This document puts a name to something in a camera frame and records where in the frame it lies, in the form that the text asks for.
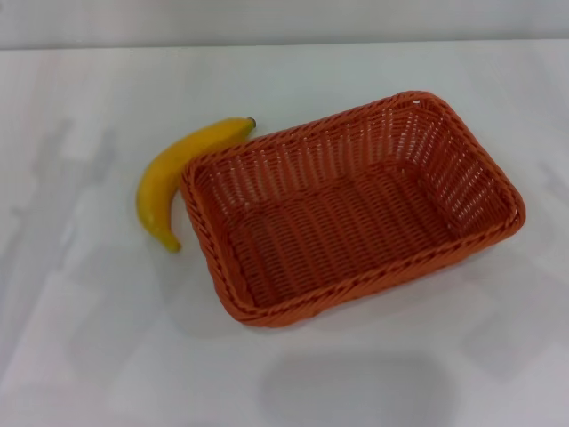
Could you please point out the yellow banana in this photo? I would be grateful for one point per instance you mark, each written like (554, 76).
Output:
(169, 178)

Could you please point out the orange woven plastic basket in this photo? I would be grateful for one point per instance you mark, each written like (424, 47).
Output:
(347, 236)

